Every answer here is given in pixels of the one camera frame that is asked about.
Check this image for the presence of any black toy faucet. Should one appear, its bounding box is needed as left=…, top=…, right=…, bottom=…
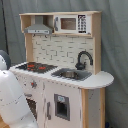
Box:
left=75, top=51, right=93, bottom=70

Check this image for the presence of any wooden toy kitchen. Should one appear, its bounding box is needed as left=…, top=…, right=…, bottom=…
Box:
left=11, top=11, right=114, bottom=128

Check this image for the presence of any red left stove knob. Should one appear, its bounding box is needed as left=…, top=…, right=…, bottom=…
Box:
left=31, top=81, right=37, bottom=88

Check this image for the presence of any white fridge door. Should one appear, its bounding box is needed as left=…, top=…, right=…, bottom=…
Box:
left=45, top=82, right=82, bottom=128

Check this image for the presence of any grey range hood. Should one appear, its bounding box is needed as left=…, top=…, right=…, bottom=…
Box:
left=24, top=16, right=53, bottom=34

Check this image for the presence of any white oven door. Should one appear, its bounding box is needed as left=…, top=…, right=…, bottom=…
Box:
left=26, top=94, right=38, bottom=118

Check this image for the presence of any black toy stovetop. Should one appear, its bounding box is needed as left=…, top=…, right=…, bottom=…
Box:
left=18, top=62, right=55, bottom=73

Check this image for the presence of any white toy microwave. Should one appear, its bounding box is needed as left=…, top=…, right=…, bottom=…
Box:
left=54, top=14, right=91, bottom=34

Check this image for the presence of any grey ice dispenser panel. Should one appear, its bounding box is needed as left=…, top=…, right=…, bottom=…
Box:
left=54, top=94, right=70, bottom=120

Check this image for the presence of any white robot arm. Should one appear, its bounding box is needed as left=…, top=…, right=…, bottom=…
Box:
left=0, top=50, right=39, bottom=128

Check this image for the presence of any grey toy sink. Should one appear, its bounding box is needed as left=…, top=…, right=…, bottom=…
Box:
left=52, top=68, right=92, bottom=81

